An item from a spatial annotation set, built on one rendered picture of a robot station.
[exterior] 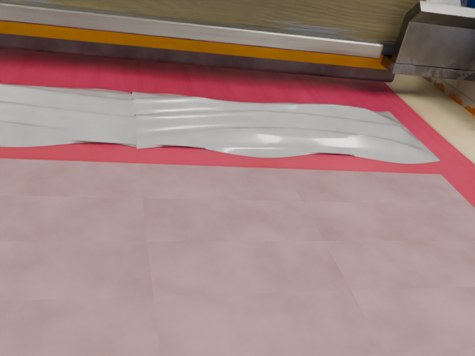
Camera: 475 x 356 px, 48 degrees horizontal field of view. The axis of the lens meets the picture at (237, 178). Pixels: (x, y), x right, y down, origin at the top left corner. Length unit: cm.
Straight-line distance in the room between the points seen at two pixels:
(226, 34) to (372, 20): 11
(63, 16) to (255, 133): 13
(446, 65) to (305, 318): 27
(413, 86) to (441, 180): 16
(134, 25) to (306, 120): 12
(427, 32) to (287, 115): 13
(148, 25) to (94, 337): 22
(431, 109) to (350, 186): 16
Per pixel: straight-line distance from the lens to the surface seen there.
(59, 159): 26
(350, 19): 39
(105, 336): 18
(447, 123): 40
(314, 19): 38
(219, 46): 38
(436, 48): 41
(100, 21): 34
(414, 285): 23
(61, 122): 28
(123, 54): 37
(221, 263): 21
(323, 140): 31
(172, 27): 34
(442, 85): 47
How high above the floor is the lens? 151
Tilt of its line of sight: 60 degrees down
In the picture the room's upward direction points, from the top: 30 degrees clockwise
